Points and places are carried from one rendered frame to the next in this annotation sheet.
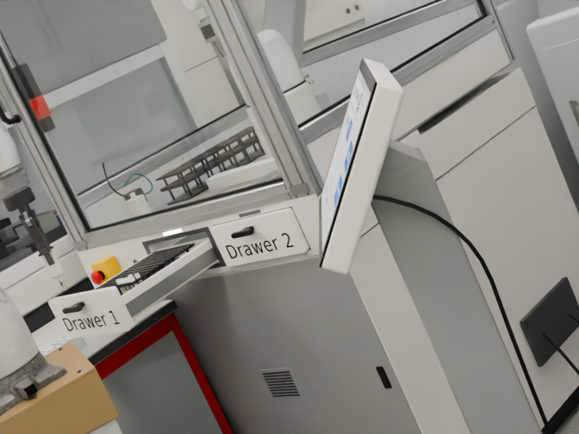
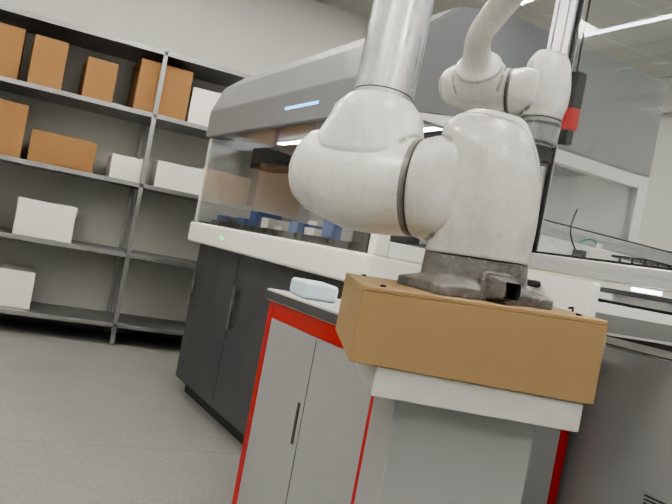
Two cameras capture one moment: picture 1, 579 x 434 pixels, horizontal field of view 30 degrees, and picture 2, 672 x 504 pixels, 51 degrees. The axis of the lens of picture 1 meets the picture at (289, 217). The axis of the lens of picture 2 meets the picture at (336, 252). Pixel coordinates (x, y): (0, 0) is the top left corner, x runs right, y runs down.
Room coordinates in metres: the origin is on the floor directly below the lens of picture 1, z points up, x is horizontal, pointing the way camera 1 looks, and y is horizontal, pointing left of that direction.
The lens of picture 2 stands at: (1.08, 0.62, 0.90)
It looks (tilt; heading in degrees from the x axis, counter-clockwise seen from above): 0 degrees down; 13
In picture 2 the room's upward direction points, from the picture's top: 11 degrees clockwise
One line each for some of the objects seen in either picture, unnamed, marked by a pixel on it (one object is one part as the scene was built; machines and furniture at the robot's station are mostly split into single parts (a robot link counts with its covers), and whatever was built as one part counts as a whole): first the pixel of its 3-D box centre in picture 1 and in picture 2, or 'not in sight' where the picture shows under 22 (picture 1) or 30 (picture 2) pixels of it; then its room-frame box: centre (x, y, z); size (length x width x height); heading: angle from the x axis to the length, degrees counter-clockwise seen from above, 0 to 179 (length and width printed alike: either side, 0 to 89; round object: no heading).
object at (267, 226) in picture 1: (258, 238); not in sight; (2.57, 0.09, 0.87); 0.29 x 0.02 x 0.11; 42
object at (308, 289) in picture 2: not in sight; (313, 289); (2.90, 1.09, 0.78); 0.15 x 0.10 x 0.04; 30
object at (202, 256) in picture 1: (152, 277); (604, 316); (2.72, 0.38, 0.86); 0.40 x 0.26 x 0.06; 132
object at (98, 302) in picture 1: (90, 313); (536, 300); (2.58, 0.54, 0.87); 0.29 x 0.02 x 0.11; 42
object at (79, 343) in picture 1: (58, 350); not in sight; (2.77, 0.70, 0.78); 0.12 x 0.08 x 0.04; 130
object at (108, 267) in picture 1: (106, 271); not in sight; (3.03, 0.54, 0.88); 0.07 x 0.05 x 0.07; 42
